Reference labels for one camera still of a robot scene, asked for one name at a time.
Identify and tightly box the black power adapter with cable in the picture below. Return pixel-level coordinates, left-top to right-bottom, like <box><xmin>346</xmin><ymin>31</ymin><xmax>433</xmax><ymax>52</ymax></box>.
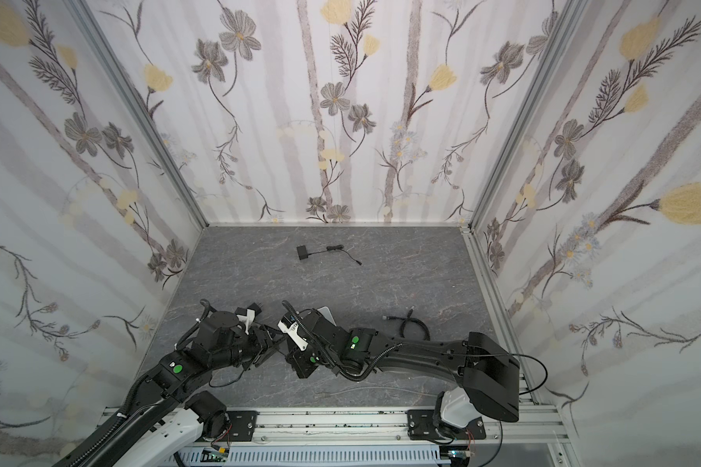
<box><xmin>235</xmin><ymin>303</ymin><xmax>262</xmax><ymax>320</ymax></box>

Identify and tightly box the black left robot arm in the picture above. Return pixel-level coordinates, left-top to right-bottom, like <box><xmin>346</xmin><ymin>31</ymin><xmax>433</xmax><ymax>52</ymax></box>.
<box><xmin>56</xmin><ymin>299</ymin><xmax>285</xmax><ymax>466</ymax></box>

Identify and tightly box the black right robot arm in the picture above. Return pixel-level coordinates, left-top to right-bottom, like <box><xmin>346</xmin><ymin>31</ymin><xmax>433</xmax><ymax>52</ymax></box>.
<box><xmin>278</xmin><ymin>302</ymin><xmax>521</xmax><ymax>428</ymax></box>

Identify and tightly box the far black power adapter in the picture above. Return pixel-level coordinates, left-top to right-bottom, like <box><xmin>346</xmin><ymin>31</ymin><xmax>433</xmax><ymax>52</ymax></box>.
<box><xmin>296</xmin><ymin>244</ymin><xmax>362</xmax><ymax>266</ymax></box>

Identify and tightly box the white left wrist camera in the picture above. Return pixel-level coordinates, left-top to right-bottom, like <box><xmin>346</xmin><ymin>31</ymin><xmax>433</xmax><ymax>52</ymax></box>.
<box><xmin>236</xmin><ymin>309</ymin><xmax>256</xmax><ymax>335</ymax></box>

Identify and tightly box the white network switch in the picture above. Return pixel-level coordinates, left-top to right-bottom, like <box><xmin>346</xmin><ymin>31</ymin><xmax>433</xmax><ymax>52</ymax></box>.
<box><xmin>317</xmin><ymin>307</ymin><xmax>337</xmax><ymax>325</ymax></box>

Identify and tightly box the coiled black ethernet cable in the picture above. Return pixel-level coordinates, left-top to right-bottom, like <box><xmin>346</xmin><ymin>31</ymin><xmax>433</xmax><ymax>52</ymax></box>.
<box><xmin>382</xmin><ymin>307</ymin><xmax>432</xmax><ymax>342</ymax></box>

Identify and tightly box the white slotted cable duct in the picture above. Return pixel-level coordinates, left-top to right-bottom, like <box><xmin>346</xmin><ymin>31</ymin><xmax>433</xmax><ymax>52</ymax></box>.
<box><xmin>104</xmin><ymin>446</ymin><xmax>445</xmax><ymax>467</ymax></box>

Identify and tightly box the aluminium mounting rail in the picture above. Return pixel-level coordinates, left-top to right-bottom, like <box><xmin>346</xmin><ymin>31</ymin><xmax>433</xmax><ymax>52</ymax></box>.
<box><xmin>90</xmin><ymin>405</ymin><xmax>568</xmax><ymax>448</ymax></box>

